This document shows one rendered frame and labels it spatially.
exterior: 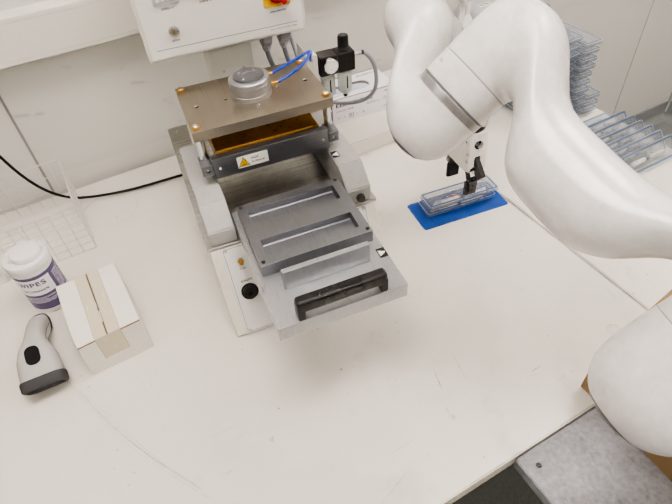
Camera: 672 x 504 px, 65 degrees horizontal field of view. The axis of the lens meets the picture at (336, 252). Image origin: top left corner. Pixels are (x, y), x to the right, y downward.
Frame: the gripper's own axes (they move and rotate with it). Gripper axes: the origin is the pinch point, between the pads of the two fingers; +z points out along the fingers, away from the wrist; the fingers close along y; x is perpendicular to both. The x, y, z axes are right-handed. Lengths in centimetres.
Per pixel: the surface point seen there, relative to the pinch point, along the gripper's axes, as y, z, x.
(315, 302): -35, -17, 47
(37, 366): -14, 2, 95
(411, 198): 7.0, 8.0, 9.0
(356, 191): -8.7, -13.0, 29.8
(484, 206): -3.2, 7.9, -5.6
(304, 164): 8.2, -10.0, 35.2
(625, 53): 83, 34, -135
